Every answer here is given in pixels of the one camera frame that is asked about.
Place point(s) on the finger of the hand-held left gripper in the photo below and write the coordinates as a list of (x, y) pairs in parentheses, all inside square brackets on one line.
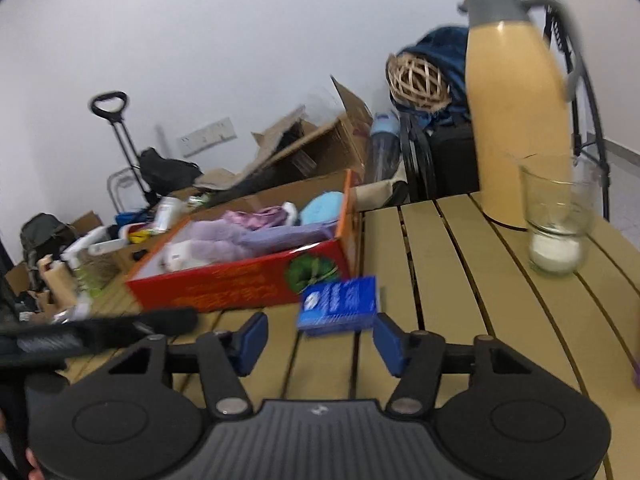
[(130, 327)]

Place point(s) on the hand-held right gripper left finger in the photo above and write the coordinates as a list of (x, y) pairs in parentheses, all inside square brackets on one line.
[(252, 342)]

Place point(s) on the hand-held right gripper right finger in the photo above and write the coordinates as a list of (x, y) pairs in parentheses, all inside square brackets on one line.
[(389, 342)]

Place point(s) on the blue packet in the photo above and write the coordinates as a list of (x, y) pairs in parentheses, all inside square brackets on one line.
[(340, 305)]

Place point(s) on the red cardboard box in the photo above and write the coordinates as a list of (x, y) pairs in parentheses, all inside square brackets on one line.
[(225, 282)]

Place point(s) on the lavender fuzzy cloth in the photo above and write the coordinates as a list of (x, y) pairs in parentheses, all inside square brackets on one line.
[(215, 247)]

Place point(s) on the purple cloth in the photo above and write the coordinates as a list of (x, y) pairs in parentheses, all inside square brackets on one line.
[(290, 237)]

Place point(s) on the pink cloth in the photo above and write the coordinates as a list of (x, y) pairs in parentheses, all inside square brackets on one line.
[(255, 219)]

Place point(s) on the small white soft item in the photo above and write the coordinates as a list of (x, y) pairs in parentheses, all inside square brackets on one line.
[(291, 212)]

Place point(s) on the woven straw basket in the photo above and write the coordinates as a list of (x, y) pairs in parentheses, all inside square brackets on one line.
[(102, 267)]

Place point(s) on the small tan carton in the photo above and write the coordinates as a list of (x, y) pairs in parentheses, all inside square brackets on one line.
[(60, 280)]

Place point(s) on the white roll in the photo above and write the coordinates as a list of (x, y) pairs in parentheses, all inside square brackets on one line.
[(107, 246)]

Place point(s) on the white spray bottle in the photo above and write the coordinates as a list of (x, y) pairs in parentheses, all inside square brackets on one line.
[(85, 245)]

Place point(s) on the grey backpack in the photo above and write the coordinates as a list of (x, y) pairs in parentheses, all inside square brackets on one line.
[(45, 237)]

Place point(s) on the white plastic container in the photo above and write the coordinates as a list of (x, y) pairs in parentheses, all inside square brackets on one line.
[(167, 214)]

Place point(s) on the light blue plush ball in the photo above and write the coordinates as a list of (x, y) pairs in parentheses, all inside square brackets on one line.
[(320, 208)]

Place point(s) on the black bag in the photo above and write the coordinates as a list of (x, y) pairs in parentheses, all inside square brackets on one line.
[(167, 170)]

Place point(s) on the black case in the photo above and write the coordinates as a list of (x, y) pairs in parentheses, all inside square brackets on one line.
[(455, 160)]

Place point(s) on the open brown cardboard box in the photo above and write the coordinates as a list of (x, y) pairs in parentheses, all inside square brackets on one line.
[(325, 150)]

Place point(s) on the clear glass cup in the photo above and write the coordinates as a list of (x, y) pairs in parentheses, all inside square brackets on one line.
[(557, 220)]

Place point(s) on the woven rattan ball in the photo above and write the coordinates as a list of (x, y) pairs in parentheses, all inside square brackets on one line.
[(417, 82)]

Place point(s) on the yellow thermos jug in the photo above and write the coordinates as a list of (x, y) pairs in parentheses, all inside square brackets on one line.
[(515, 110)]

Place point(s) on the dark blue jacket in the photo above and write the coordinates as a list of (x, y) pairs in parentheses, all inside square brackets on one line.
[(445, 50)]

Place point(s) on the black tripod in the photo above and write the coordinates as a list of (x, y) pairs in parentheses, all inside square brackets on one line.
[(560, 25)]

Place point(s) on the white folding frame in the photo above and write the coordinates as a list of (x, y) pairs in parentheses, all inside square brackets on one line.
[(120, 190)]

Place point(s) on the white wall socket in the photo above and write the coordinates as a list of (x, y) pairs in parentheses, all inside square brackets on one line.
[(207, 136)]

